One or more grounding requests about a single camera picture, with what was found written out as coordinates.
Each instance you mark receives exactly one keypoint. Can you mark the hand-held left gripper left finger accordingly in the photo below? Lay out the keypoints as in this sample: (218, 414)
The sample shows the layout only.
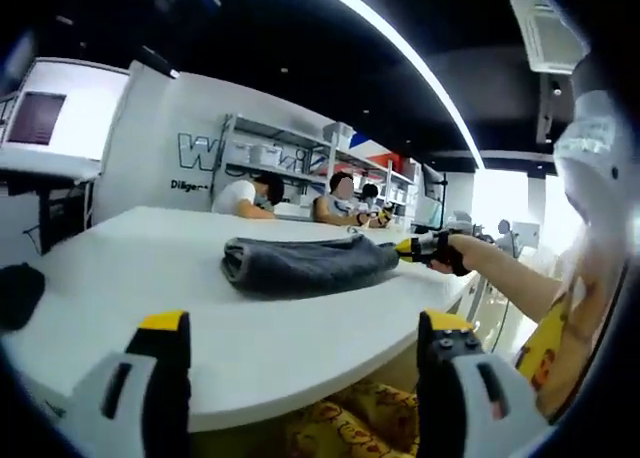
(150, 378)

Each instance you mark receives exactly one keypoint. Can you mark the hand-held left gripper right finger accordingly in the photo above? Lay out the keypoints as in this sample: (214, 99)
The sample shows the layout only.
(450, 388)

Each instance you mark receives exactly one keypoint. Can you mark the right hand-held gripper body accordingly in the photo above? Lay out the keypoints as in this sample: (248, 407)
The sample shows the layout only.
(437, 243)

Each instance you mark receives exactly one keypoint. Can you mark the dark grey towel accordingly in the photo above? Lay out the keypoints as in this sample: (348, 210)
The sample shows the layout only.
(305, 268)

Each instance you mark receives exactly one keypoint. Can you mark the person's right hand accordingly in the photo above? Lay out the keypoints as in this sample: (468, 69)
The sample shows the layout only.
(442, 265)

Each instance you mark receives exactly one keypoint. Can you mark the monitor on black stand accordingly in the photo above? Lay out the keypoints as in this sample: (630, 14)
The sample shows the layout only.
(434, 193)

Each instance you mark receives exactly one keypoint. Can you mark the white table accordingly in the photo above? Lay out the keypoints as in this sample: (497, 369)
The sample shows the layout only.
(225, 348)

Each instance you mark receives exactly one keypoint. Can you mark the yellow printed trousers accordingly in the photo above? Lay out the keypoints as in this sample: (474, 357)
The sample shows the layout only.
(350, 423)

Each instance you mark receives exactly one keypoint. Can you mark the yellow bear print shirt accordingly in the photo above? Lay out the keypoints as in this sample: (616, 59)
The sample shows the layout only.
(560, 348)

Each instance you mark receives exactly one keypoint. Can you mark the dark cloth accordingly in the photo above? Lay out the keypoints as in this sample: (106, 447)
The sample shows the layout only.
(17, 298)

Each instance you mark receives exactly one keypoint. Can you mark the metal storage shelf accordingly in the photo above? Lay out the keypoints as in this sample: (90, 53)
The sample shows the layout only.
(280, 148)

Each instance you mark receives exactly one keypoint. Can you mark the ceiling light strip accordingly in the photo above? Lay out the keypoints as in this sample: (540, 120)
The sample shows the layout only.
(425, 78)

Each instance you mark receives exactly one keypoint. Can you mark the white chest device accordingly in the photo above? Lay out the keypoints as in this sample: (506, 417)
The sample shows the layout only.
(595, 178)

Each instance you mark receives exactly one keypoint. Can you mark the white side desk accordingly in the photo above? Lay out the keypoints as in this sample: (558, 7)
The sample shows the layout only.
(45, 173)

